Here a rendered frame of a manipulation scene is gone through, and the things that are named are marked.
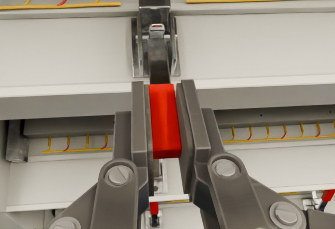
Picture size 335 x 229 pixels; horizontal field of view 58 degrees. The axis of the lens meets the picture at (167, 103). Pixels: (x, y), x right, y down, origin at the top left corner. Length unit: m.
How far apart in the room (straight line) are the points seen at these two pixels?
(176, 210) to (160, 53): 0.40
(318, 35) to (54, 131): 0.26
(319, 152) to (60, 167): 0.30
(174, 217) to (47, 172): 0.24
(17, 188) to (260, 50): 0.29
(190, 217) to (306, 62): 0.38
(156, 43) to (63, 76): 0.06
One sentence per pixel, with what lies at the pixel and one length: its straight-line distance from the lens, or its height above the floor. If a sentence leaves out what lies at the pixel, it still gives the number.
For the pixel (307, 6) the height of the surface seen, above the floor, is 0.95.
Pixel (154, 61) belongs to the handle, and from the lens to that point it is 0.15.
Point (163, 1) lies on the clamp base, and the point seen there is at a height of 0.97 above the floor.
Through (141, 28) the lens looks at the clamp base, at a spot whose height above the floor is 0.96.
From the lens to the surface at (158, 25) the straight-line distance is 0.16.
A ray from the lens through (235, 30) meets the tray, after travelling 0.20.
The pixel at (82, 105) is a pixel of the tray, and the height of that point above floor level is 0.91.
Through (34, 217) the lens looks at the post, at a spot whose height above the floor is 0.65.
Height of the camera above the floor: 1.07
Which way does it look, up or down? 53 degrees down
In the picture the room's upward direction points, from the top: 3 degrees clockwise
